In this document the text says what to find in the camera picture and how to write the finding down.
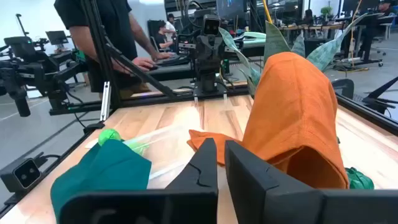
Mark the potted artificial snake plant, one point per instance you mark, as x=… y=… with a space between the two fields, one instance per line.
x=275 y=40

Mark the black aluminium table frame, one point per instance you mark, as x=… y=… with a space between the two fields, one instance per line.
x=77 y=109

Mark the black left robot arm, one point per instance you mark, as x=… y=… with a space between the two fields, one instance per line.
x=207 y=82

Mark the small green potted plant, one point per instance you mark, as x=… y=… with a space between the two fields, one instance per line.
x=326 y=11

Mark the computer monitor with blue screen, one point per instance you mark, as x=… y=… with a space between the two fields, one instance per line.
x=230 y=7

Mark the black keyboard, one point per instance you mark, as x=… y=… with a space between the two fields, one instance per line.
x=174 y=60

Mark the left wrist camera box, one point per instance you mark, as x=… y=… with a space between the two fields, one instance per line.
x=211 y=26

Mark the clear plastic tupperware container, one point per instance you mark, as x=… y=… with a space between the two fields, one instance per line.
x=168 y=149

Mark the dark green toy pepper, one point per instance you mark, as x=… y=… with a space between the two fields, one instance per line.
x=359 y=180

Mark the small black monitor on stand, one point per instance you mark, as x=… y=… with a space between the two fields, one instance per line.
x=57 y=37

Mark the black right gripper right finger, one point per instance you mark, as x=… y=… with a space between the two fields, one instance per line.
x=264 y=199

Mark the green toy lime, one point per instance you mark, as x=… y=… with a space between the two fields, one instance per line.
x=109 y=136

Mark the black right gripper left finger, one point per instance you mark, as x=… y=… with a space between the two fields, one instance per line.
x=192 y=205

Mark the mint green stapler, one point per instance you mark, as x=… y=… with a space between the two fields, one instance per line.
x=253 y=35

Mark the black standing desk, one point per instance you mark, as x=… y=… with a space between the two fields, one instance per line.
x=370 y=37

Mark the wooden workbench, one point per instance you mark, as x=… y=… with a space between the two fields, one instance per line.
x=311 y=27

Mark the silver frame bracket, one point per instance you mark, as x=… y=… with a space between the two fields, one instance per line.
x=105 y=102

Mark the black table-level camera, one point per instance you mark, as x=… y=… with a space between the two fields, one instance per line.
x=23 y=174

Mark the orange cloth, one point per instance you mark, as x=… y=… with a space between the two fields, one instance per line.
x=289 y=109

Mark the person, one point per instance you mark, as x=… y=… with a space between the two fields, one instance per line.
x=171 y=26
x=161 y=39
x=387 y=7
x=102 y=25

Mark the teal cloth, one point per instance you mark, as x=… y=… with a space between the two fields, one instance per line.
x=102 y=168

